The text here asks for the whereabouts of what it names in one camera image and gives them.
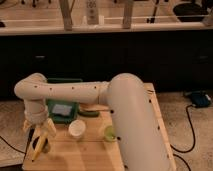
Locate green cucumber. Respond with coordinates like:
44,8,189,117
78,110,100,117

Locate yellow banana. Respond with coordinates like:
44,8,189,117
32,132,48,161

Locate blue device on floor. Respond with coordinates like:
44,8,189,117
190,92,211,108

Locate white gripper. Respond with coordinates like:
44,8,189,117
23,100,56,137

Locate light blue sponge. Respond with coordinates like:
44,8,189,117
52,104,72,116

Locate green plastic tray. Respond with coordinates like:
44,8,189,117
46,78,81,124

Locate green plastic cup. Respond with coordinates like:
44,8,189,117
104,125,116,142

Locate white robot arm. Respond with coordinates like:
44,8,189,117
14,73,172,171

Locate white paper cup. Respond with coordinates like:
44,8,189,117
68,120,86,139

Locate black cable at left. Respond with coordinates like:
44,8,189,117
0,128,36,155

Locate wooden spatula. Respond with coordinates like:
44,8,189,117
79,104,109,112

